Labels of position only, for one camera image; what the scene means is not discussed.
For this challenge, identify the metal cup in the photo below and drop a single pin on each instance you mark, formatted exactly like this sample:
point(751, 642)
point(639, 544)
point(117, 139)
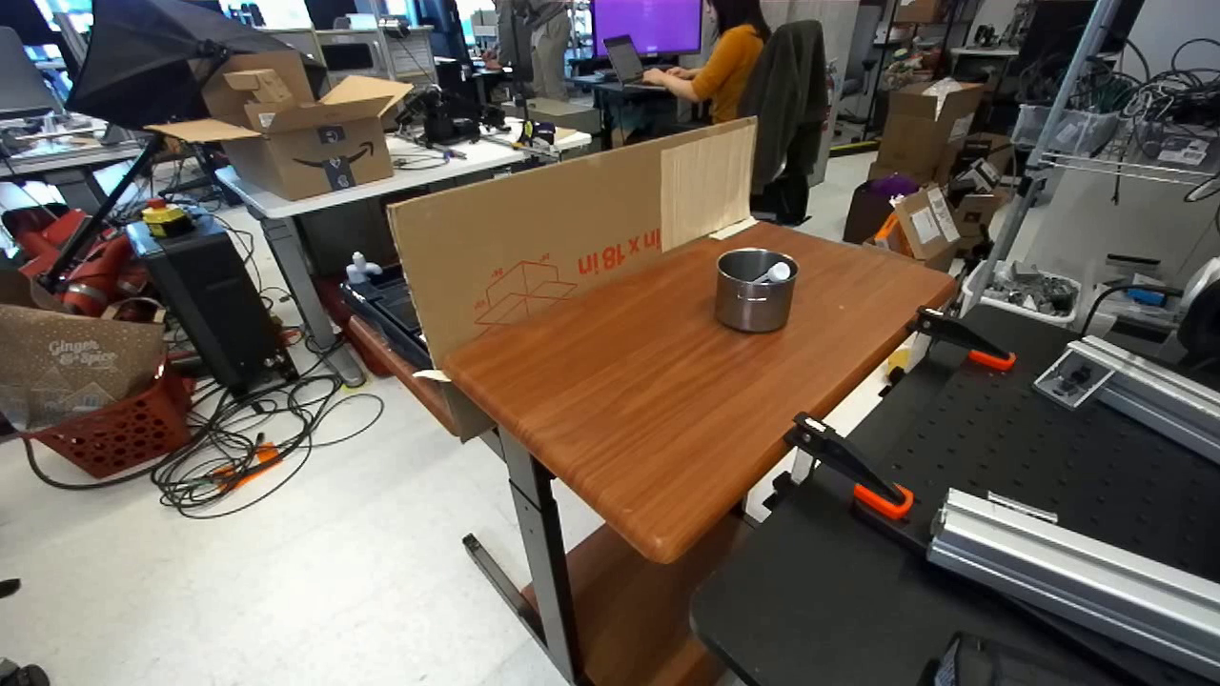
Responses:
point(742, 299)

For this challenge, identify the grey side table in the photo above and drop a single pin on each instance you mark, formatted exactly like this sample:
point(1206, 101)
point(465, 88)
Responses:
point(357, 216)

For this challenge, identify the cardboard box at right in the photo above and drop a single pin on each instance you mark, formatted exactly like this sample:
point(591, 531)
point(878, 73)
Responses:
point(929, 129)

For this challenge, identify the open cardboard box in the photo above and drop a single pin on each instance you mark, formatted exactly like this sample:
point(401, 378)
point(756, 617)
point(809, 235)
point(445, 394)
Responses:
point(284, 136)

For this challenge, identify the small labelled cardboard box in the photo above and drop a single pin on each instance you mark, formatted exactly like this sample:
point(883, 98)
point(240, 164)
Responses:
point(921, 225)

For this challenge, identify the aluminium extrusion rail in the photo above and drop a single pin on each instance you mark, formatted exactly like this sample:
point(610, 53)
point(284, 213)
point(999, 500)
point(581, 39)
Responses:
point(1152, 394)
point(1096, 585)

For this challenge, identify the near aluminium extrusion rail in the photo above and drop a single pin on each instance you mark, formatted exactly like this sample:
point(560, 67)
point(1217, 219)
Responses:
point(1096, 585)

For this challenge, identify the purple monitor screen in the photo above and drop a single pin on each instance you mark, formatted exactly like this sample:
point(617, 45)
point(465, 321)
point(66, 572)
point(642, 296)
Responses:
point(655, 27)

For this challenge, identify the cardboard panel with red print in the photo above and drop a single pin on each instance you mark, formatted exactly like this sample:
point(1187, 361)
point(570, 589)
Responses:
point(492, 252)

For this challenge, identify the red plastic basket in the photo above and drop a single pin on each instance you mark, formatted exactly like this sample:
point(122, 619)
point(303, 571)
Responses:
point(127, 431)

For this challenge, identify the person in yellow top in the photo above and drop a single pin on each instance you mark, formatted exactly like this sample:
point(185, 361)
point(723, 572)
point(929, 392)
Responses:
point(725, 73)

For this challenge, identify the dark jacket on chair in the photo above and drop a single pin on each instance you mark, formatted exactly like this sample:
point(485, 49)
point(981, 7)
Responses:
point(788, 101)

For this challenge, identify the light wooden board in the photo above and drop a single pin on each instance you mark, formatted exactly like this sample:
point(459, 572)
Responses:
point(708, 180)

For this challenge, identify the black computer tower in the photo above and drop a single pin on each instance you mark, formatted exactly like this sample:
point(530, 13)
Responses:
point(211, 296)

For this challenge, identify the far black orange clamp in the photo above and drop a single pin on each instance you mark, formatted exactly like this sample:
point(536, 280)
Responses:
point(981, 354)

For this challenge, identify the near black orange clamp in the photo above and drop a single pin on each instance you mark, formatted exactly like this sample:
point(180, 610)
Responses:
point(866, 487)

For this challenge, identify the black orange clamp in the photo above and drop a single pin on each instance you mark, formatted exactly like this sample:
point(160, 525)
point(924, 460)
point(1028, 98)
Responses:
point(866, 487)
point(981, 354)

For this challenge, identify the far aluminium extrusion rail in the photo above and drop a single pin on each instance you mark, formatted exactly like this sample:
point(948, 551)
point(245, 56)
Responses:
point(1152, 394)

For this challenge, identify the brown paper bag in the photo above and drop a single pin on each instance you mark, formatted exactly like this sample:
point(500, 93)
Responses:
point(59, 366)

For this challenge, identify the black softbox light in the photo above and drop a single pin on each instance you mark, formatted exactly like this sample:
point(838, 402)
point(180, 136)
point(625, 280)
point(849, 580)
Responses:
point(145, 60)

